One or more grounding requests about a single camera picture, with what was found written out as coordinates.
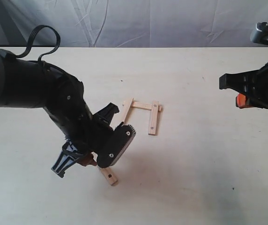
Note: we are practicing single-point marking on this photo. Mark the short wooden stick with hole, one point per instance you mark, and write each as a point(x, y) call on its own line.
point(153, 118)

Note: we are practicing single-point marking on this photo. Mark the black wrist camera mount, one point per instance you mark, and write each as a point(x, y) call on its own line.
point(115, 146)

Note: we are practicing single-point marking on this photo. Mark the horizontal wooden stick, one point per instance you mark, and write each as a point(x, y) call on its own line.
point(142, 106)

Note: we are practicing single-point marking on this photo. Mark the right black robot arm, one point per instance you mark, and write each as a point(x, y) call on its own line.
point(259, 36)

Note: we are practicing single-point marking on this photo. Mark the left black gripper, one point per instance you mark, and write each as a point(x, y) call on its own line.
point(84, 132)

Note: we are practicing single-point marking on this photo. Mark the wood block with magnets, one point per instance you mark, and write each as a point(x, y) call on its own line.
point(109, 175)

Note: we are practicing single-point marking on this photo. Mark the white backdrop cloth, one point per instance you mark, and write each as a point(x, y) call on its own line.
point(132, 23)

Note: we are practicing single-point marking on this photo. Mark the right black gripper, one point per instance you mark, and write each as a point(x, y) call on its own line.
point(252, 87)

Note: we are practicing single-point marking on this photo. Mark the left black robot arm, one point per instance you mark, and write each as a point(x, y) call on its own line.
point(33, 84)

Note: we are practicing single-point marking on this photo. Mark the plain wooden stick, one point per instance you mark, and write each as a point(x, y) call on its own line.
point(126, 107)

